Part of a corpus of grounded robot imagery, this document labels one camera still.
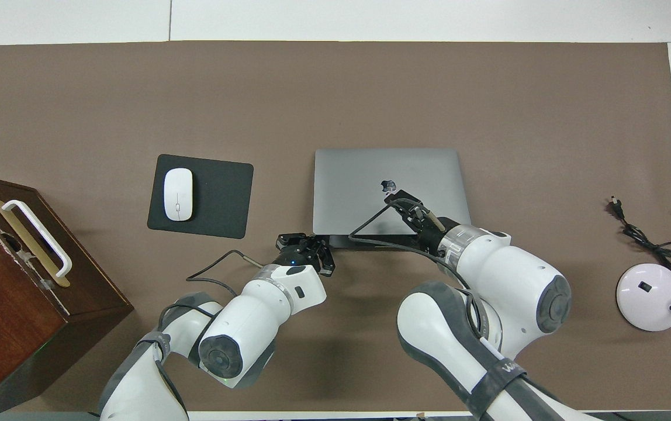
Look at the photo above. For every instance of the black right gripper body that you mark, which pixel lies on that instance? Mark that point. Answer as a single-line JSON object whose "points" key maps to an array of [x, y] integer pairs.
{"points": [[432, 231]]}

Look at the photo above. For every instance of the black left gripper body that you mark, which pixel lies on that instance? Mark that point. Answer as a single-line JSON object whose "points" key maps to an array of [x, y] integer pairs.
{"points": [[300, 257]]}

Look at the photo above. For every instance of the grey apple laptop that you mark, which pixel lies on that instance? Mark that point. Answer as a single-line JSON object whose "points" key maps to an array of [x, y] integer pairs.
{"points": [[359, 187]]}

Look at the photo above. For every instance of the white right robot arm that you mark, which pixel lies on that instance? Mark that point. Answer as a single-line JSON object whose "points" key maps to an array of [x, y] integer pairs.
{"points": [[505, 280]]}

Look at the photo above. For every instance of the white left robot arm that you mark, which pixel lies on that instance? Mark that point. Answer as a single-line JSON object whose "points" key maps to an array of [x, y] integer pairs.
{"points": [[248, 327]]}

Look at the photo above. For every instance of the black mouse pad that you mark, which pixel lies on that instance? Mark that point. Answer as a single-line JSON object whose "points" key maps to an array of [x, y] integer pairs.
{"points": [[218, 199]]}

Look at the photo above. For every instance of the white computer mouse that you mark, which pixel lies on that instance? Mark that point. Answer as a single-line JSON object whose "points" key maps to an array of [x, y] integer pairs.
{"points": [[178, 194]]}

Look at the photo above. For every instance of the large brown table mat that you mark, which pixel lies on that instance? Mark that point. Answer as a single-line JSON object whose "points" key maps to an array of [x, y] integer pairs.
{"points": [[335, 93]]}

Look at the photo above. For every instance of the white desk lamp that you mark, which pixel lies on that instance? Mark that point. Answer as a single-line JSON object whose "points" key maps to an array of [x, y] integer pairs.
{"points": [[648, 298]]}

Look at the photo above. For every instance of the dark brown wooden box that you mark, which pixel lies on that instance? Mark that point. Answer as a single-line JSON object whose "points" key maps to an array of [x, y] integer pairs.
{"points": [[14, 316]]}

